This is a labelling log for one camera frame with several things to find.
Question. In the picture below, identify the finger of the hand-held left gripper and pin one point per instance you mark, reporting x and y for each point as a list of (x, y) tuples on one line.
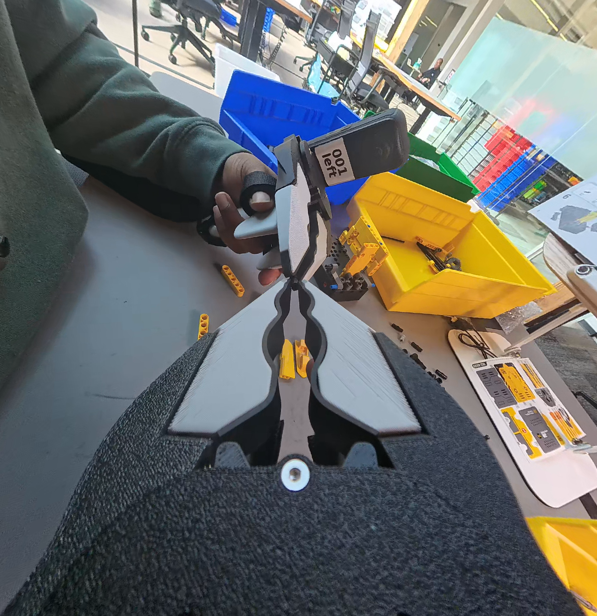
[(293, 226), (322, 240)]

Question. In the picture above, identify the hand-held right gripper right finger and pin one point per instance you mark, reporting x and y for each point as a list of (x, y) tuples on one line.
[(365, 380)]

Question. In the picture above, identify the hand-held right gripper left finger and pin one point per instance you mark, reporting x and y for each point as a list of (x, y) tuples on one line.
[(226, 380)]

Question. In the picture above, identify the black and yellow lego model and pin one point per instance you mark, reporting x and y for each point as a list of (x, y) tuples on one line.
[(365, 250)]

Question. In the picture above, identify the pile of small lego pins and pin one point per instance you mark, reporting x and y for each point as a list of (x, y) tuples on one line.
[(416, 358)]

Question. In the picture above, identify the short yellow lego beam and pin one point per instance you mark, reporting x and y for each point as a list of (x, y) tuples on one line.
[(203, 326)]

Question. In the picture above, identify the yellow lego connector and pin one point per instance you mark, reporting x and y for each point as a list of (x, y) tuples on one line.
[(302, 358), (286, 361)]

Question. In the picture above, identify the medium yellow lego beam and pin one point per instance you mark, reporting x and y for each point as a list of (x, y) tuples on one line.
[(232, 280)]

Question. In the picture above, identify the blue plastic bin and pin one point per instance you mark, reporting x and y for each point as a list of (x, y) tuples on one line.
[(260, 110)]

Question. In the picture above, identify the yellow plastic bin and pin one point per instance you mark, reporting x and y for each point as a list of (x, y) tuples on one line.
[(471, 298), (568, 548)]

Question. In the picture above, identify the person's left forearm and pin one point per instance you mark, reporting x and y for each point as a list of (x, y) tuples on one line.
[(134, 125)]

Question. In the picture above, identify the thin black lego axle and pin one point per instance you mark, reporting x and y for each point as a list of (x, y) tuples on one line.
[(393, 239)]

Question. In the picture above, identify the long black lego beam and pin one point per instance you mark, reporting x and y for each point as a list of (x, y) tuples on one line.
[(435, 255)]

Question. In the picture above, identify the dark lego gear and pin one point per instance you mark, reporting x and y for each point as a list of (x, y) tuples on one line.
[(453, 263)]

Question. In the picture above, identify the person's right hand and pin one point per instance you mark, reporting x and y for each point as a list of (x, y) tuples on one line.
[(309, 369)]

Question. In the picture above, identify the person's left hand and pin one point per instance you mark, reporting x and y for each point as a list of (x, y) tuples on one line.
[(231, 211)]

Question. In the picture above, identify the green plastic bin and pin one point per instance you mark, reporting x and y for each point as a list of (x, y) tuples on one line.
[(423, 178)]

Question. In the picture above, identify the black office chair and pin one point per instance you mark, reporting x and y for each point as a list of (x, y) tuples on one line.
[(370, 72), (187, 24)]

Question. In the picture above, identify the wooden top desk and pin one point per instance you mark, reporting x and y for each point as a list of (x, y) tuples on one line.
[(414, 82)]

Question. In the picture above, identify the office chair with blue seat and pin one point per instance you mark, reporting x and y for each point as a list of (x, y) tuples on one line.
[(322, 77)]

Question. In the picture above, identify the stack of red blue crates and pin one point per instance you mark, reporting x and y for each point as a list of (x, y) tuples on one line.
[(510, 168)]

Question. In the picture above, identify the sticker sheet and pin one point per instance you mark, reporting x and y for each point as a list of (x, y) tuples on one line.
[(519, 399)]

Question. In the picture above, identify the white plastic box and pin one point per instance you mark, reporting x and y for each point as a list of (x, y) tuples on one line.
[(231, 62)]

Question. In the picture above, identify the open instruction booklet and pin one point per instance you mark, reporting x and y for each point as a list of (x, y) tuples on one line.
[(577, 216)]

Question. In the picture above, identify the wooden book stand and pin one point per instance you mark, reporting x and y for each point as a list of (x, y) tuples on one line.
[(568, 481)]

